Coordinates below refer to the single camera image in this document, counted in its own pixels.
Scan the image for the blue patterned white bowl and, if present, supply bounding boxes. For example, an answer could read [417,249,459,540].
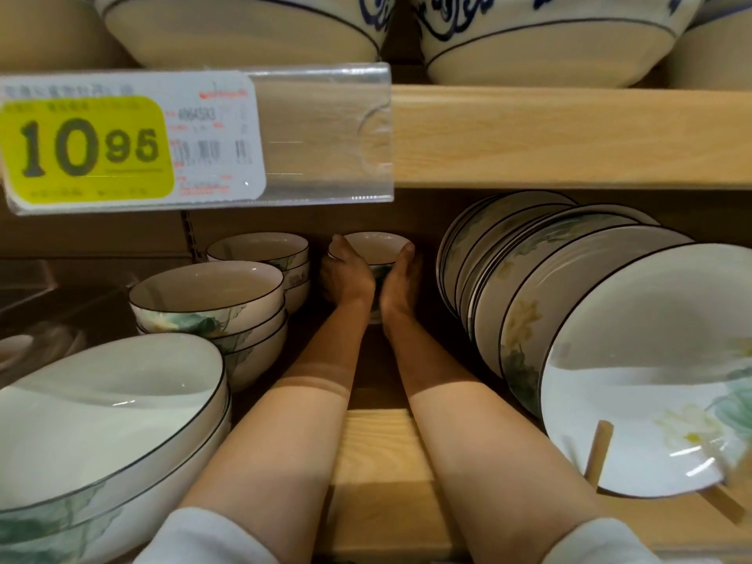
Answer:
[410,0,706,89]
[93,0,395,71]

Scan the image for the person's right forearm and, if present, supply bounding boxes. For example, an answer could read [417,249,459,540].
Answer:
[381,310,612,559]

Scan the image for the person's left forearm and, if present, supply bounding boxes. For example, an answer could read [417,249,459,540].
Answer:
[179,298,374,541]

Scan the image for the person's white left sleeve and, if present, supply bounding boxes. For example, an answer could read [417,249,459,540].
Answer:
[132,508,280,564]

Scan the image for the row of black-rimmed floral plates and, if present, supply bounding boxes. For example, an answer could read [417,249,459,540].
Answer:
[436,190,752,499]

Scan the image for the bundle of pink ceramic spoons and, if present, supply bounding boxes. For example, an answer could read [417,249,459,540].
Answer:
[0,331,89,377]

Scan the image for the yellow price tag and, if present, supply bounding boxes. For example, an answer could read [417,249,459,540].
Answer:
[0,70,266,215]

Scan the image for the wooden plate rack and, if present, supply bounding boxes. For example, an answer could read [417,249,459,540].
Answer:
[581,419,747,523]

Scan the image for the person's right hand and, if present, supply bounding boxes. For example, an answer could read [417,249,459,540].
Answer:
[375,243,424,324]

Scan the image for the person's left hand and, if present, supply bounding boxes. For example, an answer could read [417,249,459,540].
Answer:
[320,234,377,309]

